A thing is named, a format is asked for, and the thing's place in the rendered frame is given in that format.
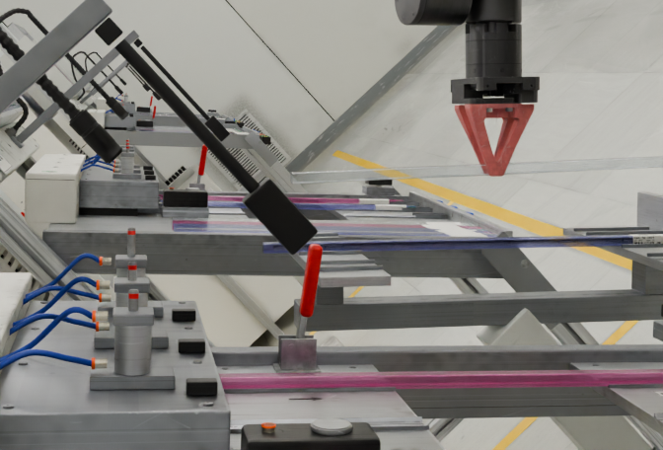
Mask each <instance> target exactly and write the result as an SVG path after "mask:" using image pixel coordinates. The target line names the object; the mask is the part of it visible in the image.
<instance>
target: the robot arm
mask: <svg viewBox="0 0 663 450"><path fill-rule="evenodd" d="M395 7H396V12H397V15H398V18H399V20H400V21H401V23H402V24H404V25H407V26H460V25H461V24H463V23H465V37H466V78H464V79H453V80H451V93H452V104H464V105H455V112H456V115H457V117H458V119H459V121H460V123H461V125H462V127H463V128H464V130H465V132H466V134H467V136H468V138H469V140H470V142H471V144H472V146H473V149H474V151H475V153H476V156H477V158H478V160H479V163H480V164H485V166H486V168H487V171H488V174H489V175H490V176H491V177H502V176H504V174H505V171H506V169H507V167H508V164H509V162H510V160H511V157H512V155H513V152H514V150H515V148H516V146H517V143H518V141H519V139H520V137H521V135H522V133H523V131H524V129H525V127H526V125H527V123H528V121H529V119H530V117H531V115H532V113H533V111H534V104H522V103H537V102H538V90H540V77H522V25H521V22H522V0H395ZM484 97H504V98H484ZM499 117H501V118H502V119H503V122H502V126H501V130H500V134H499V138H498V142H497V146H496V149H495V152H494V156H493V153H492V150H491V147H490V143H489V139H488V136H487V132H486V128H485V124H484V120H485V119H486V118H499Z"/></svg>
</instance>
